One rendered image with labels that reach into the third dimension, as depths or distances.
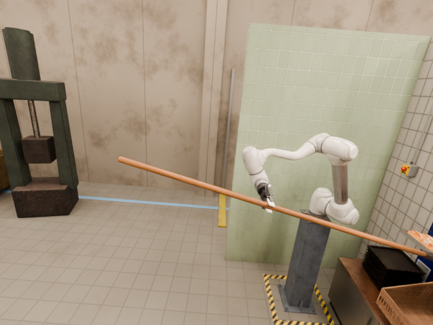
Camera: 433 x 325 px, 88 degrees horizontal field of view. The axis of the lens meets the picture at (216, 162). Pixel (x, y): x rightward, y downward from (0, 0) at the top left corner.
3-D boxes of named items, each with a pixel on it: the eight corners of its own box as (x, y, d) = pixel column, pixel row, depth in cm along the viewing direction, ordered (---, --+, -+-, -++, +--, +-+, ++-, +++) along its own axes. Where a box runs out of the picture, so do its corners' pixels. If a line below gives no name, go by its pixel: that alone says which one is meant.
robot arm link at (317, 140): (303, 138, 162) (319, 142, 151) (319, 127, 168) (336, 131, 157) (304, 153, 169) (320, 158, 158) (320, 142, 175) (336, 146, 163)
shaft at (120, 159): (116, 162, 109) (117, 157, 108) (118, 160, 112) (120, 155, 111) (424, 258, 122) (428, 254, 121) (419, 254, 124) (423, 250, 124)
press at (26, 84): (40, 196, 391) (8, 33, 310) (89, 200, 389) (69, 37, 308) (5, 217, 328) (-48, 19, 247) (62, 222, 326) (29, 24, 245)
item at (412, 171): (406, 173, 210) (410, 162, 207) (415, 177, 200) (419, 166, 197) (398, 172, 210) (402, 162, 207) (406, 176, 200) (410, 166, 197)
